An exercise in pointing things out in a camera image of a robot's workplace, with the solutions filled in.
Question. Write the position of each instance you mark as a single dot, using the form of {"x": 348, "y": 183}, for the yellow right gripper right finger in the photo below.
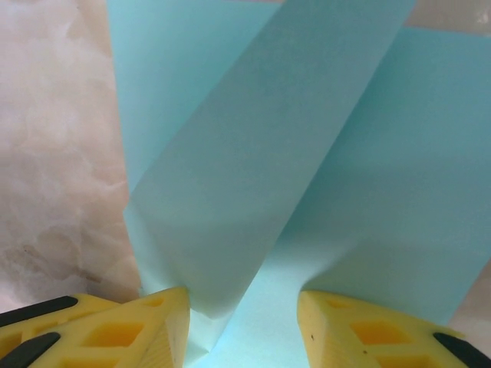
{"x": 376, "y": 337}

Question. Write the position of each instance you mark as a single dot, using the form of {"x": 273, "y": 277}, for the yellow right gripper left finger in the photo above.
{"x": 115, "y": 337}

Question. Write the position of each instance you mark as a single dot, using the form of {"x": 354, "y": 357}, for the teal cloth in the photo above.
{"x": 268, "y": 134}

